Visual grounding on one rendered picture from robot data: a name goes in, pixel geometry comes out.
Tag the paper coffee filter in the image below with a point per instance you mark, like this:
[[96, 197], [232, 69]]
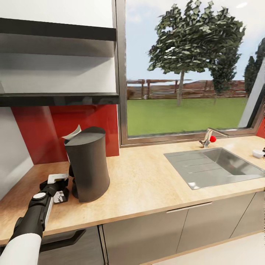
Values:
[[74, 133]]

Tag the drop in sink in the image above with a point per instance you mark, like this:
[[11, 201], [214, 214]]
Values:
[[205, 168]]

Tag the coffee maker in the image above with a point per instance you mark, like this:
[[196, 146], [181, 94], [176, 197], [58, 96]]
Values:
[[87, 157]]

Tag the cabinet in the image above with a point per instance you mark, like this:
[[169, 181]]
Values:
[[146, 238]]

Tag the bottle of coffee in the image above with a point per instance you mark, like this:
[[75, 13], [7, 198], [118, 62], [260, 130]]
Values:
[[61, 196]]

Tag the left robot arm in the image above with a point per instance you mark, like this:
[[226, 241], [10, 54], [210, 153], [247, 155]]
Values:
[[24, 244]]

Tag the dishwasher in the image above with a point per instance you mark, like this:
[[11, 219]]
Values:
[[75, 247]]

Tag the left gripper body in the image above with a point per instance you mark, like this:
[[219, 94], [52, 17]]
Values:
[[57, 186]]

